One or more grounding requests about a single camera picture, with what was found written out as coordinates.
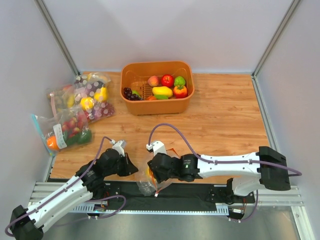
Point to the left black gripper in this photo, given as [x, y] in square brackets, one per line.
[126, 165]

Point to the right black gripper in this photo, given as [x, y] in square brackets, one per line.
[155, 170]

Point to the fake yellow lemon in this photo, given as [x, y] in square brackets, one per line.
[148, 173]

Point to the orange zip top bag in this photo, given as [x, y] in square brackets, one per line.
[148, 186]

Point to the fake orange tangerine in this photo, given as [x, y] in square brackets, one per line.
[151, 98]

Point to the fake yellow mango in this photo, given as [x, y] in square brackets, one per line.
[162, 90]

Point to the fake persimmon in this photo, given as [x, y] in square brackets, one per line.
[180, 91]

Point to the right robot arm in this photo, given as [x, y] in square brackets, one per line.
[264, 169]

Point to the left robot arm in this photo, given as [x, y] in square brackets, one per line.
[86, 185]

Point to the fake green mango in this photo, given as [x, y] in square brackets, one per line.
[161, 97]

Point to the blue zip bag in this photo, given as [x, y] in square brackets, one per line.
[68, 129]

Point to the fake purple grapes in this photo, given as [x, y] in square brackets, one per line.
[127, 93]

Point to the fake green pear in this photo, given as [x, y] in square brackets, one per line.
[136, 92]

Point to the polka dot zip bag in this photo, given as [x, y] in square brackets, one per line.
[92, 96]

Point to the fake red apple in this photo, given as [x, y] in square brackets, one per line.
[167, 80]

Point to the fake peach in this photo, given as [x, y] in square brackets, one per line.
[153, 81]

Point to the fake green apple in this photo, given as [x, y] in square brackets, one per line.
[179, 81]

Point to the pink zip bag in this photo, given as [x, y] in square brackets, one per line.
[61, 98]

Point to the orange plastic basket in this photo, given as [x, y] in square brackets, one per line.
[135, 76]

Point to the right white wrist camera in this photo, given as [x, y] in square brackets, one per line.
[156, 147]

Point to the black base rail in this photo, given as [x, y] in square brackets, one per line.
[124, 197]

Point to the right aluminium frame post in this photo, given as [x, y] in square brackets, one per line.
[276, 36]

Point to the aluminium frame post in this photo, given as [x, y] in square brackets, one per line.
[276, 36]
[57, 35]

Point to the left aluminium frame post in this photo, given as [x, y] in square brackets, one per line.
[57, 35]

